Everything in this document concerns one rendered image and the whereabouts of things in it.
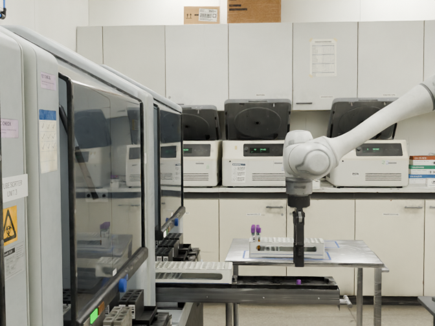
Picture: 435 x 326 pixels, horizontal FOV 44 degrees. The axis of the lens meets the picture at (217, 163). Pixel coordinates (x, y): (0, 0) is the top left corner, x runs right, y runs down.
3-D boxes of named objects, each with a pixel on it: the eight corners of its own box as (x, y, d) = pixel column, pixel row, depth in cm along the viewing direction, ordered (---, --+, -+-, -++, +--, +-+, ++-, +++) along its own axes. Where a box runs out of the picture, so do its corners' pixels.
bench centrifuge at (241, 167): (221, 188, 413) (221, 97, 409) (224, 181, 475) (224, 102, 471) (295, 188, 410) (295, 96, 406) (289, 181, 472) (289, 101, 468)
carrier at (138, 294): (136, 310, 151) (136, 288, 151) (144, 310, 151) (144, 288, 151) (127, 325, 140) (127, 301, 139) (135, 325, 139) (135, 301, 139)
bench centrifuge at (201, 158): (144, 187, 417) (144, 104, 414) (160, 181, 479) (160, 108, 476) (216, 188, 412) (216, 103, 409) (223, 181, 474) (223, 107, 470)
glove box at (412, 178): (408, 183, 443) (408, 174, 442) (403, 182, 455) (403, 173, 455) (437, 183, 443) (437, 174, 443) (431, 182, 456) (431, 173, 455)
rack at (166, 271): (142, 286, 181) (142, 268, 181) (148, 278, 191) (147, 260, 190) (231, 287, 179) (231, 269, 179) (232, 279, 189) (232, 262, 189)
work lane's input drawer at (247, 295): (131, 308, 179) (130, 281, 179) (139, 295, 193) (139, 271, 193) (353, 311, 175) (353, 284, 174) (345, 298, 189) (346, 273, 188)
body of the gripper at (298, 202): (286, 193, 184) (286, 220, 184) (288, 196, 175) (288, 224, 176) (309, 193, 183) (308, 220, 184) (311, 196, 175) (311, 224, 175)
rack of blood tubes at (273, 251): (248, 257, 216) (248, 241, 215) (249, 251, 226) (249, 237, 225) (324, 258, 213) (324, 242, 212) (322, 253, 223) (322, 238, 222)
